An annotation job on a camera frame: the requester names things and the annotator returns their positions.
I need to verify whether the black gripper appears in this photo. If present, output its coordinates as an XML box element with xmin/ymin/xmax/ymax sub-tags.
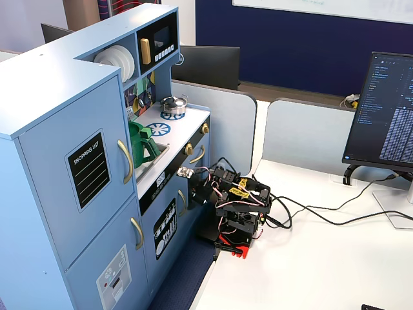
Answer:
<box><xmin>188</xmin><ymin>170</ymin><xmax>228</xmax><ymax>207</ymax></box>

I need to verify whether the blue door with dishwasher sticker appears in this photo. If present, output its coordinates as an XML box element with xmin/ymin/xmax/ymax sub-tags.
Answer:
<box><xmin>141</xmin><ymin>184</ymin><xmax>192</xmax><ymax>300</ymax></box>

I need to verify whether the red arm base clamp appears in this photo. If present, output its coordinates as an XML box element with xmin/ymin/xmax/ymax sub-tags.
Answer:
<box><xmin>214</xmin><ymin>232</ymin><xmax>254</xmax><ymax>260</ymax></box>

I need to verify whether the blue oven door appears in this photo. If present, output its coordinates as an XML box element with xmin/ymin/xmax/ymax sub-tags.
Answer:
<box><xmin>186</xmin><ymin>136</ymin><xmax>211</xmax><ymax>207</ymax></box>

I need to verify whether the blue ice dispenser fridge door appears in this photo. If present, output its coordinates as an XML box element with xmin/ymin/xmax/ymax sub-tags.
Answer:
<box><xmin>64</xmin><ymin>195</ymin><xmax>152</xmax><ymax>310</ymax></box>

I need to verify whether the black microwave door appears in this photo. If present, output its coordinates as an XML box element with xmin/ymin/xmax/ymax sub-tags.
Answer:
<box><xmin>136</xmin><ymin>12</ymin><xmax>179</xmax><ymax>76</ymax></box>

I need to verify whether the blue shopping list fridge door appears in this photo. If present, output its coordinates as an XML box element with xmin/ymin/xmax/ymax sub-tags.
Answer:
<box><xmin>17</xmin><ymin>74</ymin><xmax>139</xmax><ymax>271</ymax></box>

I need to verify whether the grey sink basin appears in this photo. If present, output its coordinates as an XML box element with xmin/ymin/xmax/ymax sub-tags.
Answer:
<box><xmin>134</xmin><ymin>143</ymin><xmax>170</xmax><ymax>185</ymax></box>

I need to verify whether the grey rounded desk divider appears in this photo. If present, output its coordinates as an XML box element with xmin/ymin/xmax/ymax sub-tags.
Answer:
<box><xmin>170</xmin><ymin>79</ymin><xmax>258</xmax><ymax>177</ymax></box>
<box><xmin>261</xmin><ymin>98</ymin><xmax>365</xmax><ymax>182</ymax></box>

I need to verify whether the green plastic pitcher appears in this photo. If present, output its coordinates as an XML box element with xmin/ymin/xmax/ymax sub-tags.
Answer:
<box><xmin>128</xmin><ymin>119</ymin><xmax>161</xmax><ymax>169</ymax></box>

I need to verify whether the silver toy pot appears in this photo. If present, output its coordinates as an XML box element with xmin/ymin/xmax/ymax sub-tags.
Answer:
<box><xmin>160</xmin><ymin>94</ymin><xmax>189</xmax><ymax>116</ymax></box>

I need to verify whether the blue textured mat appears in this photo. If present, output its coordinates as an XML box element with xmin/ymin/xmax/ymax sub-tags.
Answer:
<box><xmin>146</xmin><ymin>237</ymin><xmax>217</xmax><ymax>310</ymax></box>

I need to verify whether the black monitor back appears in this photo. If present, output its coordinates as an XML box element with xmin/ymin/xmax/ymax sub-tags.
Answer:
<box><xmin>170</xmin><ymin>45</ymin><xmax>241</xmax><ymax>92</ymax></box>

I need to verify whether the white toy plate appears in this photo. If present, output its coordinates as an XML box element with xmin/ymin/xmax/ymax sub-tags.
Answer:
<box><xmin>111</xmin><ymin>44</ymin><xmax>136</xmax><ymax>78</ymax></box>
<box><xmin>94</xmin><ymin>48</ymin><xmax>127</xmax><ymax>81</ymax></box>
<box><xmin>103</xmin><ymin>46</ymin><xmax>132</xmax><ymax>80</ymax></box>

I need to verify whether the yellow white small item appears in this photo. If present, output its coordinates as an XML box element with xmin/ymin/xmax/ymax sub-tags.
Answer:
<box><xmin>339</xmin><ymin>93</ymin><xmax>361</xmax><ymax>110</ymax></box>

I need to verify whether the light blue toy kitchen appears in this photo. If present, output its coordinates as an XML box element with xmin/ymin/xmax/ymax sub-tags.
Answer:
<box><xmin>0</xmin><ymin>3</ymin><xmax>212</xmax><ymax>310</ymax></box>

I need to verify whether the computer monitor with code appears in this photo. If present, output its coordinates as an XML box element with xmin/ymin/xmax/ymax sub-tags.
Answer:
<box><xmin>341</xmin><ymin>51</ymin><xmax>413</xmax><ymax>174</ymax></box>

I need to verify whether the silver monitor stand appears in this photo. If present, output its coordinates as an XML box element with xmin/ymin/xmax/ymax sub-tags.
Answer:
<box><xmin>372</xmin><ymin>170</ymin><xmax>413</xmax><ymax>230</ymax></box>

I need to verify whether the dark small monitor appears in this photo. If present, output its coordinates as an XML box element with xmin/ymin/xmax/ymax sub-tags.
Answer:
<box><xmin>41</xmin><ymin>23</ymin><xmax>76</xmax><ymax>45</ymax></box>

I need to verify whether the white whiteboard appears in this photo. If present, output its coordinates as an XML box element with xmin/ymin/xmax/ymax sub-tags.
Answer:
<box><xmin>232</xmin><ymin>0</ymin><xmax>413</xmax><ymax>25</ymax></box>

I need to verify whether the gold dishwasher door handle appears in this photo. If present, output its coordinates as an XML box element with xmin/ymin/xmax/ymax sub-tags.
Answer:
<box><xmin>177</xmin><ymin>189</ymin><xmax>188</xmax><ymax>217</ymax></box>

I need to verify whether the black cable to monitor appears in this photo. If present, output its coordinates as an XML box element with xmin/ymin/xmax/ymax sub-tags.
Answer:
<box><xmin>270</xmin><ymin>172</ymin><xmax>398</xmax><ymax>211</ymax></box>

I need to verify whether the long black power cable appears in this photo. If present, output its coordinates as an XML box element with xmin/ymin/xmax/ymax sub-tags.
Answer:
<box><xmin>264</xmin><ymin>209</ymin><xmax>413</xmax><ymax>231</ymax></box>

